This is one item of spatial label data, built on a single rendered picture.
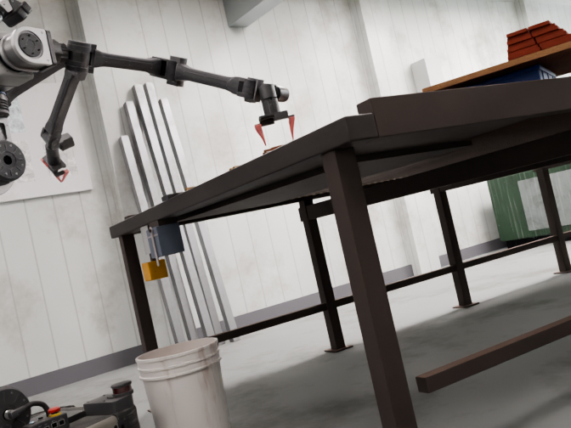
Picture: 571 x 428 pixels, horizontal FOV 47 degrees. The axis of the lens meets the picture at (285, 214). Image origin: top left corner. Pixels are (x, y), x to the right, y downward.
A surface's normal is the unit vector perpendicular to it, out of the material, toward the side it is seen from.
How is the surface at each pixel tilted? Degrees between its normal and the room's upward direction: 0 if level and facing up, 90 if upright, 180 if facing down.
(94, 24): 90
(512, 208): 90
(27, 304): 90
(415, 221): 90
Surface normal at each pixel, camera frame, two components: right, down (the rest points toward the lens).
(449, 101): 0.48, -0.14
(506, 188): -0.79, 0.15
